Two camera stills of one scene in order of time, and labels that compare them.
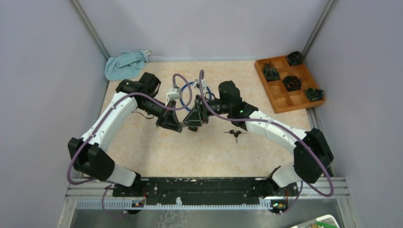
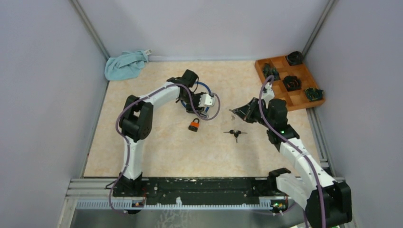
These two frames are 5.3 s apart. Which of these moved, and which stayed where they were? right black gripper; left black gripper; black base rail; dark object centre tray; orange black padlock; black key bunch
Moved: left black gripper; right black gripper
Stayed: black base rail; orange black padlock; black key bunch; dark object centre tray
